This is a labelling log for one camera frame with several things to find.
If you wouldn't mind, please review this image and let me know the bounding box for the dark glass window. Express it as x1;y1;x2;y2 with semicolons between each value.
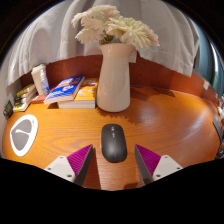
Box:
194;19;224;98

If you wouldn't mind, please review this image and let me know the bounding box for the reddish brown book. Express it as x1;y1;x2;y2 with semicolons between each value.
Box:
31;94;47;104

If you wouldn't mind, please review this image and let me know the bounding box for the white and grey mouse pad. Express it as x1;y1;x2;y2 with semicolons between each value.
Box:
9;114;39;158

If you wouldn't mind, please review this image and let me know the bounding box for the yellow and white book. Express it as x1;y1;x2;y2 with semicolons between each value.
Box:
12;96;38;113

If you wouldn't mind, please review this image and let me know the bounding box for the orange book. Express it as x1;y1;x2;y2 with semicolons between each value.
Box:
57;78;99;110

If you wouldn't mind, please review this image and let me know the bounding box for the black computer mouse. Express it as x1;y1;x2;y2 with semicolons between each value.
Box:
100;123;128;163

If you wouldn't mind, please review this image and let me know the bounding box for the cream travel tumbler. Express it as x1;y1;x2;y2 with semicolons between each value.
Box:
30;63;48;97

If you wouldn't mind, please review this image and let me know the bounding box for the white artificial flower bouquet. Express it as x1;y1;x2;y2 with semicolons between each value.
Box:
70;4;161;51

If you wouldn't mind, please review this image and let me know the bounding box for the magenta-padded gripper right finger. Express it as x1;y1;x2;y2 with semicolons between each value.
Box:
134;143;184;186

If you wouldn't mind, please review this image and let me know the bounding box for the white curtain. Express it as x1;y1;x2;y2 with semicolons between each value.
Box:
4;0;201;88

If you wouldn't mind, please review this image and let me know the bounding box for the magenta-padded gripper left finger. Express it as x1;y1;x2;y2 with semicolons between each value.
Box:
44;143;95;187

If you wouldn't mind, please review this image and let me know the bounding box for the white ceramic vase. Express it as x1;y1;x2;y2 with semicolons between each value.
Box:
95;42;136;113

